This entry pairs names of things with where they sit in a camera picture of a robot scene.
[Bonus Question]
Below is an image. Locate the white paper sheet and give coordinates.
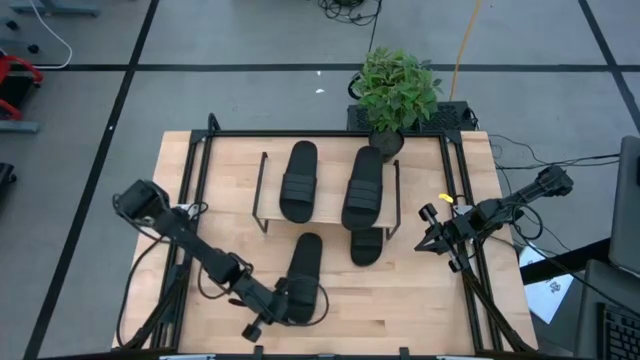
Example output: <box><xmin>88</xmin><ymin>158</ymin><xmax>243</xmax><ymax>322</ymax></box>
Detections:
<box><xmin>518</xmin><ymin>246</ymin><xmax>577</xmax><ymax>325</ymax></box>

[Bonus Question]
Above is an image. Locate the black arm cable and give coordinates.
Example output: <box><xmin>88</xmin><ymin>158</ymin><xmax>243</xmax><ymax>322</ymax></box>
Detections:
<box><xmin>487</xmin><ymin>133</ymin><xmax>621</xmax><ymax>172</ymax></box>
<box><xmin>196</xmin><ymin>251</ymin><xmax>254</xmax><ymax>301</ymax></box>

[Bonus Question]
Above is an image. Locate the wooden shelf with black frame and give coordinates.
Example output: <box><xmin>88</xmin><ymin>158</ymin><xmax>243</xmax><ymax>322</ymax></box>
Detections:
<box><xmin>251</xmin><ymin>150</ymin><xmax>403</xmax><ymax>242</ymax></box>

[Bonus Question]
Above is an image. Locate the yellow hanging cable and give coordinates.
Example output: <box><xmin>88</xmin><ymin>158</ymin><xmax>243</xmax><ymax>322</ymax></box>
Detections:
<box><xmin>448</xmin><ymin>0</ymin><xmax>484</xmax><ymax>102</ymax></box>

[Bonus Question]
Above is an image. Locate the black cable bundle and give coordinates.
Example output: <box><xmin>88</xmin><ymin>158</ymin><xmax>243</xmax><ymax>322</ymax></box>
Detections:
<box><xmin>316</xmin><ymin>0</ymin><xmax>384</xmax><ymax>27</ymax></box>

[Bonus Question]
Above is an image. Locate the black table frame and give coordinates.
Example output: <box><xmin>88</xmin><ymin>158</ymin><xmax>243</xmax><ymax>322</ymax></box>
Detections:
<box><xmin>113</xmin><ymin>112</ymin><xmax>539</xmax><ymax>360</ymax></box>

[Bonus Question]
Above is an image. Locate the grey stand foot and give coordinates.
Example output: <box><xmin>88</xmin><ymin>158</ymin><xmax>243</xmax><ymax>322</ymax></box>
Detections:
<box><xmin>8</xmin><ymin>0</ymin><xmax>102</xmax><ymax>17</ymax></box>

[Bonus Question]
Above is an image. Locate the white floor cable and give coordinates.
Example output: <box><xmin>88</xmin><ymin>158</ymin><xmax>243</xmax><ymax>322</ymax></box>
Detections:
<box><xmin>27</xmin><ymin>0</ymin><xmax>74</xmax><ymax>71</ymax></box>

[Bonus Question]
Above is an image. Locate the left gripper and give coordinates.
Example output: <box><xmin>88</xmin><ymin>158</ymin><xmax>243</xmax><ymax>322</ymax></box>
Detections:
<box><xmin>241</xmin><ymin>277</ymin><xmax>308</xmax><ymax>344</ymax></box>

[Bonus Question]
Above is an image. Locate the red and black cart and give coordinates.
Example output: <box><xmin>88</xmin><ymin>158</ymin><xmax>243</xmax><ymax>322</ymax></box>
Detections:
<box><xmin>0</xmin><ymin>48</ymin><xmax>45</xmax><ymax>122</ymax></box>

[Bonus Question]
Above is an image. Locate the black vented box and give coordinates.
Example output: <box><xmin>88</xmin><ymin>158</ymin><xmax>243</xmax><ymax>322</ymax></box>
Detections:
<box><xmin>346</xmin><ymin>100</ymin><xmax>475</xmax><ymax>133</ymax></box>

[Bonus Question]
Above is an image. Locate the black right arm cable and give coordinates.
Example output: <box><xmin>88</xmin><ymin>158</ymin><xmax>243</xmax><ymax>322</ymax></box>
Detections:
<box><xmin>487</xmin><ymin>133</ymin><xmax>621</xmax><ymax>172</ymax></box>

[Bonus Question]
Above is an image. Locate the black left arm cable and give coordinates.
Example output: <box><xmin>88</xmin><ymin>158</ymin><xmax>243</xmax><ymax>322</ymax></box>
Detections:
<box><xmin>196</xmin><ymin>251</ymin><xmax>254</xmax><ymax>301</ymax></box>

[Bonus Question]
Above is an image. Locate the black keyboard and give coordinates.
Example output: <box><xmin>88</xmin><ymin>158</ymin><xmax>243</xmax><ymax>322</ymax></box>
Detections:
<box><xmin>596</xmin><ymin>302</ymin><xmax>640</xmax><ymax>360</ymax></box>

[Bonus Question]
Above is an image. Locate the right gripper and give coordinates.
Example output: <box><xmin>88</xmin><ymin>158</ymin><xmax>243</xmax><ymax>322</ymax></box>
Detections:
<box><xmin>413</xmin><ymin>202</ymin><xmax>477</xmax><ymax>274</ymax></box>

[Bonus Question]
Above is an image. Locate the grey laptop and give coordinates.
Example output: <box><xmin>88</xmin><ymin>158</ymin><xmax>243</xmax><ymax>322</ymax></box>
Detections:
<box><xmin>606</xmin><ymin>134</ymin><xmax>640</xmax><ymax>279</ymax></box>

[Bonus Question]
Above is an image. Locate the green plant in black pot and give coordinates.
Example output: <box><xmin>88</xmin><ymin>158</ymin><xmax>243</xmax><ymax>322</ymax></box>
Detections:
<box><xmin>351</xmin><ymin>46</ymin><xmax>445</xmax><ymax>163</ymax></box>

